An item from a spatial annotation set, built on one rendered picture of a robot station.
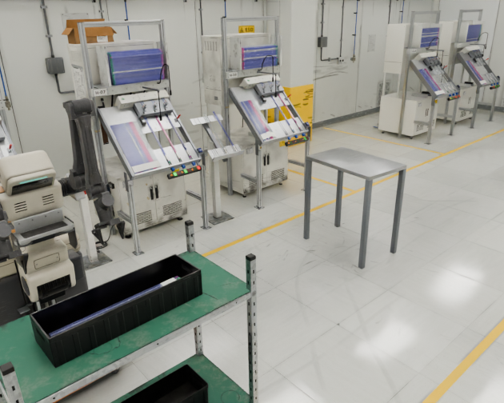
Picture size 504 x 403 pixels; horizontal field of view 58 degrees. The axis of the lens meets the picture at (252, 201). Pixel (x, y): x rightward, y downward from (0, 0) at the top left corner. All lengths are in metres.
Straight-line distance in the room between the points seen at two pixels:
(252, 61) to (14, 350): 3.93
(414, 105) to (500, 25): 3.27
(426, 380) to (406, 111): 5.41
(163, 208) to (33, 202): 2.30
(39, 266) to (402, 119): 6.30
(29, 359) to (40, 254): 0.86
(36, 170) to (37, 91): 3.33
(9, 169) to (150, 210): 2.36
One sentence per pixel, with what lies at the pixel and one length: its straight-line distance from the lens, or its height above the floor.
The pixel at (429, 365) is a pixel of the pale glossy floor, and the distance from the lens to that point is 3.05.
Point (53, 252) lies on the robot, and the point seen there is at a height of 0.88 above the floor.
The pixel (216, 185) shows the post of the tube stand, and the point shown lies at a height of 0.36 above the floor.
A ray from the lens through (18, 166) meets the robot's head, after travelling 2.25.
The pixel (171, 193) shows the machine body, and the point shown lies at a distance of 4.49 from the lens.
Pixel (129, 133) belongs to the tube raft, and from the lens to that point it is 4.10.
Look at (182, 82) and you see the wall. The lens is 6.32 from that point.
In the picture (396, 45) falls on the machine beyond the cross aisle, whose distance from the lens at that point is 7.75.
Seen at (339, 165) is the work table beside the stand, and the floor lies 0.80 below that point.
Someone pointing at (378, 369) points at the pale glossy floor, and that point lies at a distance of 2.95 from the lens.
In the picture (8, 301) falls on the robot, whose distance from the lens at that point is 2.80.
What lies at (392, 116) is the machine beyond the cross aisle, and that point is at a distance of 7.88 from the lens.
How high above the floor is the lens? 1.97
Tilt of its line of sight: 23 degrees down
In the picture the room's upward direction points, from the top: 1 degrees counter-clockwise
